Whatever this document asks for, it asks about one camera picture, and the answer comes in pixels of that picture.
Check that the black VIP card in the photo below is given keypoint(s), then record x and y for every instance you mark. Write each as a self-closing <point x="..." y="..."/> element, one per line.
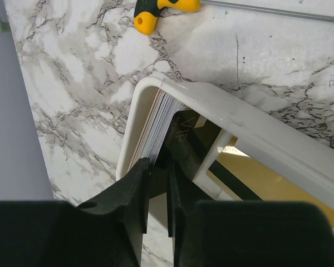
<point x="189" y="138"/>

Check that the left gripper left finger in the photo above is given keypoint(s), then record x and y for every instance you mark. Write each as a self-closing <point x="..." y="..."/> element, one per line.
<point x="116" y="219"/>

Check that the stack of cards in tray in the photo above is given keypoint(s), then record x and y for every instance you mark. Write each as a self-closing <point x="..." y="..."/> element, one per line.
<point x="164" y="107"/>

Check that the gold card lying in tray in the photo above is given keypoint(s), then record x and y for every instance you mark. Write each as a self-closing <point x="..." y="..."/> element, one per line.
<point x="236" y="169"/>

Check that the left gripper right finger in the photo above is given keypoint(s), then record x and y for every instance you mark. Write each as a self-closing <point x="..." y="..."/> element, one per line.
<point x="183" y="222"/>

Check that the white rectangular tray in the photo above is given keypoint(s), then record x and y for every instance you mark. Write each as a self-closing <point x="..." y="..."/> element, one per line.
<point x="231" y="114"/>

